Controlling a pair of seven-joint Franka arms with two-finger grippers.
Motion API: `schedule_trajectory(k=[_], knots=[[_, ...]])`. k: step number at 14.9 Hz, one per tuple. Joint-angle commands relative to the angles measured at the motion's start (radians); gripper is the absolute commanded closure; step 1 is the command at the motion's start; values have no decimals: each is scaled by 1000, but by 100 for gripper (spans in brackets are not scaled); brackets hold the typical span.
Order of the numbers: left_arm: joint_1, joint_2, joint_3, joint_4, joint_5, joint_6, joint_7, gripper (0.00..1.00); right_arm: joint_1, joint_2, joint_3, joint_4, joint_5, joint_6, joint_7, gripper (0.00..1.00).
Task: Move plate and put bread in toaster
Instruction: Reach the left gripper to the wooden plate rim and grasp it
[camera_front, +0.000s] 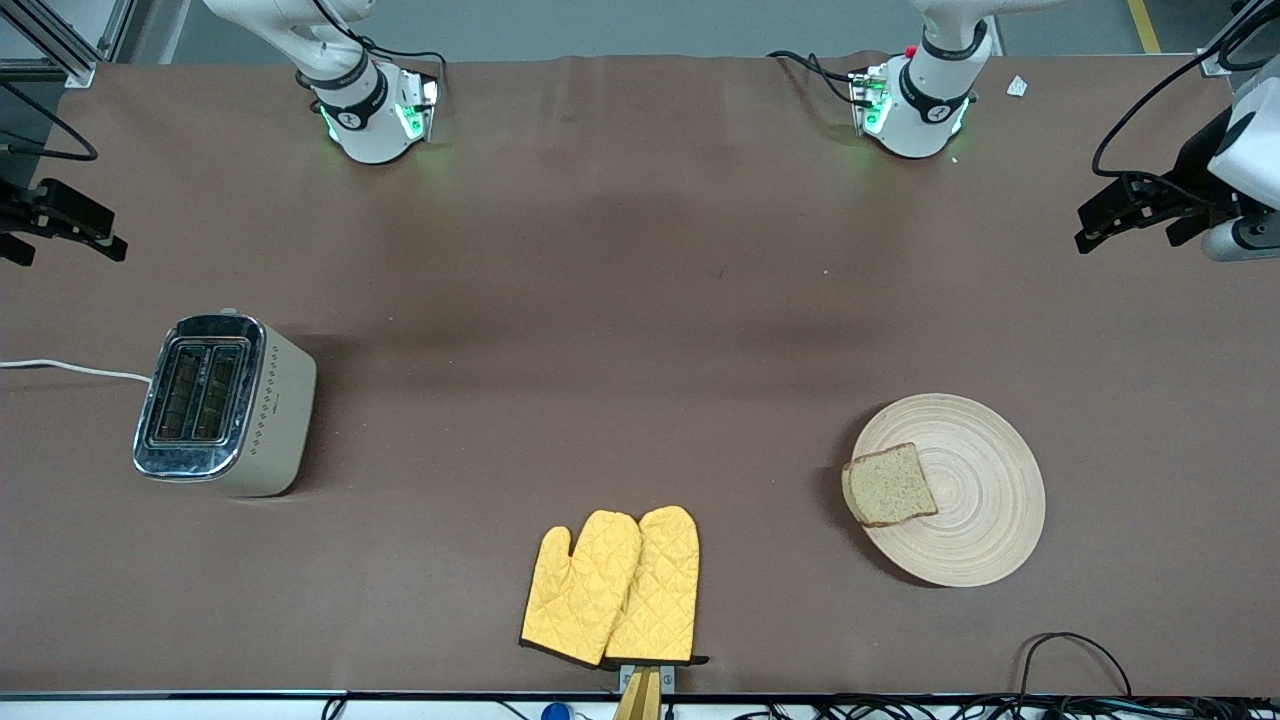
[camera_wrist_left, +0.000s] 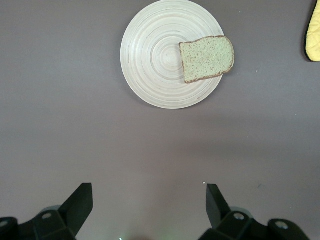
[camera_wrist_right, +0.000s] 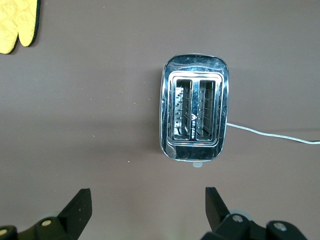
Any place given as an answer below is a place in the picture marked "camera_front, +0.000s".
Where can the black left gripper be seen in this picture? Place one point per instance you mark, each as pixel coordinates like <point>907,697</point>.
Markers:
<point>1193,163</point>

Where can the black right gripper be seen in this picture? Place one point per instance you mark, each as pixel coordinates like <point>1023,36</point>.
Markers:
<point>40,208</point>

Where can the round wooden plate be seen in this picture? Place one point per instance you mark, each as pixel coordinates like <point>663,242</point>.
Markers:
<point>985,500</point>

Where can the brown bread slice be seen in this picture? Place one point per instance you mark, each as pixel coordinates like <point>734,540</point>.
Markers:
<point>890,487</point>

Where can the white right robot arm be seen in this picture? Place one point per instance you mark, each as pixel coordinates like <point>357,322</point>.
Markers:
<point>365,120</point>

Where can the beige chrome two-slot toaster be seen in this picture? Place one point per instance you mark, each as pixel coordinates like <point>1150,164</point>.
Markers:
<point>270,420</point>

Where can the green lit base connector plate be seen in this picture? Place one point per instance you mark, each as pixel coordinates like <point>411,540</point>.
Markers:
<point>418,105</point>
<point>870,100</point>

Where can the white paper scrap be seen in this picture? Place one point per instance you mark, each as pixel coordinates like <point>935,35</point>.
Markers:
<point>1017,86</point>

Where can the brown table cover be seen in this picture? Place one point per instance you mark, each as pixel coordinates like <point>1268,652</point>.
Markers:
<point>650,250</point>

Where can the yellow quilted oven mitt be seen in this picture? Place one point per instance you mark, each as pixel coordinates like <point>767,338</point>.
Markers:
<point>660,590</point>
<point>580,590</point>

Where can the blue round object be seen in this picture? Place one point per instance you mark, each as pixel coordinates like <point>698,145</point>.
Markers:
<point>555,713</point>

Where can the wooden stick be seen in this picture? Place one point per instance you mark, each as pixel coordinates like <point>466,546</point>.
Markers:
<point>638,700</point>

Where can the aluminium frame profile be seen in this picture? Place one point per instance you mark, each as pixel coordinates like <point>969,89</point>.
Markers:
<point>80,72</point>
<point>1212,65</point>

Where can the grey metal bracket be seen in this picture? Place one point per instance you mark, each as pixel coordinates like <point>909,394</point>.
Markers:
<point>667,680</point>

